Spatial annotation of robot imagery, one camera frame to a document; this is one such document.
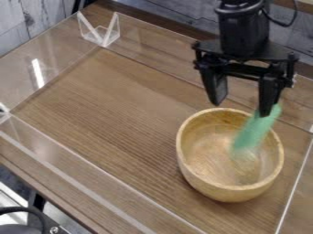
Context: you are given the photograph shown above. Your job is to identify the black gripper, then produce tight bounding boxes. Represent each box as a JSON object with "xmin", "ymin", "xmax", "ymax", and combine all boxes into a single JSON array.
[{"xmin": 192, "ymin": 5, "xmax": 298, "ymax": 117}]

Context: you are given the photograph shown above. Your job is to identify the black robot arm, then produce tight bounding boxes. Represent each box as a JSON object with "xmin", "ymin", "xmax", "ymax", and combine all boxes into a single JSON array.
[{"xmin": 192, "ymin": 0, "xmax": 298, "ymax": 117}]

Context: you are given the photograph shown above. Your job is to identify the wooden bowl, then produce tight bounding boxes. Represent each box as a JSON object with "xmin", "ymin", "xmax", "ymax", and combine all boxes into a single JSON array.
[{"xmin": 175, "ymin": 108, "xmax": 285, "ymax": 203}]

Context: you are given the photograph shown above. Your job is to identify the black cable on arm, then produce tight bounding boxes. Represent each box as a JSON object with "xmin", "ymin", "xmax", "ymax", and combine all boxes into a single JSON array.
[{"xmin": 262, "ymin": 0, "xmax": 299, "ymax": 27}]

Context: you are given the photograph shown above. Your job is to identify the clear acrylic enclosure wall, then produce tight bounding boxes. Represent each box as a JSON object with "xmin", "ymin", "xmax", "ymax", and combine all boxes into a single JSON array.
[{"xmin": 0, "ymin": 7, "xmax": 313, "ymax": 234}]

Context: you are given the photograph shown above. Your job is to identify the clear acrylic corner bracket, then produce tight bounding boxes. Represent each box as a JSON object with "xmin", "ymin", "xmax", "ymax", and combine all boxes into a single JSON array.
[{"xmin": 77, "ymin": 12, "xmax": 120, "ymax": 48}]

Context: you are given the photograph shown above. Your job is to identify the black table frame bracket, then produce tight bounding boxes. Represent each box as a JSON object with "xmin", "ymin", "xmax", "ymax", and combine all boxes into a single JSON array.
[{"xmin": 27, "ymin": 190, "xmax": 79, "ymax": 234}]

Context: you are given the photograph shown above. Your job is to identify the black cable under table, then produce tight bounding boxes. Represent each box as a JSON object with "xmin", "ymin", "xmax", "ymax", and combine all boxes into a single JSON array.
[{"xmin": 0, "ymin": 207, "xmax": 36, "ymax": 234}]

